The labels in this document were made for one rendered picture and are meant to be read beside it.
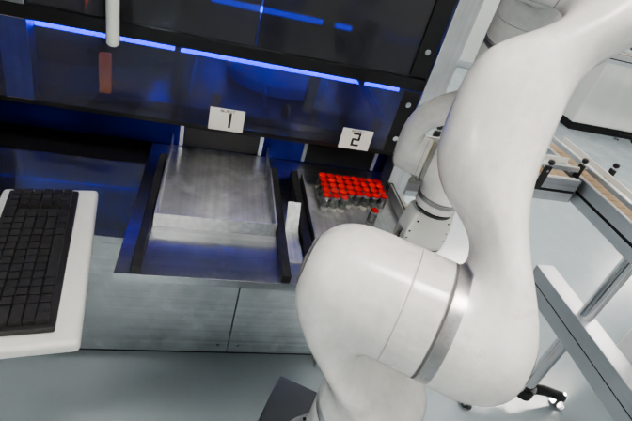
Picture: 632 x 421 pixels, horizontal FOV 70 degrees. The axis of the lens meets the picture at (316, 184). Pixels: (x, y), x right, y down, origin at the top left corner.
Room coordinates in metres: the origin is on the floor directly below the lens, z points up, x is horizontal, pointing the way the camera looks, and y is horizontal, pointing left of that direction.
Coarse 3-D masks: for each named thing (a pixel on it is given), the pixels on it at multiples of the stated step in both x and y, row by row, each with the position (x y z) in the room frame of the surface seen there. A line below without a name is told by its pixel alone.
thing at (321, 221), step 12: (300, 180) 1.02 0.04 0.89; (312, 192) 1.01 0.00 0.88; (312, 204) 0.95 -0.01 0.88; (396, 204) 1.03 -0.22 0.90; (312, 216) 0.90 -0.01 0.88; (324, 216) 0.91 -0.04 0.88; (336, 216) 0.93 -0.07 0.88; (348, 216) 0.94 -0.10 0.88; (360, 216) 0.96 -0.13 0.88; (384, 216) 0.99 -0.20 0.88; (396, 216) 1.01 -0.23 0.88; (312, 228) 0.82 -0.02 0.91; (324, 228) 0.87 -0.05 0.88; (384, 228) 0.94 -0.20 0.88; (312, 240) 0.79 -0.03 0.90
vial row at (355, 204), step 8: (328, 192) 0.96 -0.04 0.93; (336, 192) 0.97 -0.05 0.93; (344, 192) 0.98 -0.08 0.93; (352, 192) 0.99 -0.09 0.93; (360, 192) 1.00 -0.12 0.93; (320, 200) 0.96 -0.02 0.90; (352, 200) 0.98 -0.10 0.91; (360, 200) 0.98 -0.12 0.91; (368, 200) 0.99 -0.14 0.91; (376, 200) 1.00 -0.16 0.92; (384, 200) 1.00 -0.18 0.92; (360, 208) 0.99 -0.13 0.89; (368, 208) 1.00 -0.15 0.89; (376, 208) 1.00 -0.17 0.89
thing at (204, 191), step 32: (192, 160) 0.99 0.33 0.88; (224, 160) 1.03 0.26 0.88; (256, 160) 1.08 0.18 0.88; (160, 192) 0.78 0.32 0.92; (192, 192) 0.86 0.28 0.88; (224, 192) 0.90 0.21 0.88; (256, 192) 0.93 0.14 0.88; (160, 224) 0.72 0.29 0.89; (192, 224) 0.74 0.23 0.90; (224, 224) 0.76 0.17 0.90; (256, 224) 0.78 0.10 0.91
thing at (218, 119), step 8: (216, 112) 0.99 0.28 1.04; (224, 112) 1.00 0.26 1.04; (232, 112) 1.00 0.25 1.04; (240, 112) 1.01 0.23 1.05; (216, 120) 0.99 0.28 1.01; (224, 120) 1.00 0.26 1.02; (232, 120) 1.00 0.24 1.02; (240, 120) 1.01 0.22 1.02; (208, 128) 0.99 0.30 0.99; (216, 128) 0.99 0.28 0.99; (224, 128) 1.00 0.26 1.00; (232, 128) 1.00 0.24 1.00; (240, 128) 1.01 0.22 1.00
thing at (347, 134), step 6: (342, 132) 1.09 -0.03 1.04; (348, 132) 1.09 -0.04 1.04; (354, 132) 1.10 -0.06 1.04; (360, 132) 1.10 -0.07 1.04; (366, 132) 1.10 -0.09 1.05; (372, 132) 1.11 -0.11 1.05; (342, 138) 1.09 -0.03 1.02; (348, 138) 1.09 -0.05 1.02; (360, 138) 1.10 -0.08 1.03; (366, 138) 1.11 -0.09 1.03; (342, 144) 1.09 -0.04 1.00; (348, 144) 1.09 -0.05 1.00; (360, 144) 1.10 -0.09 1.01; (366, 144) 1.11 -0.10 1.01; (366, 150) 1.11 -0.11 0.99
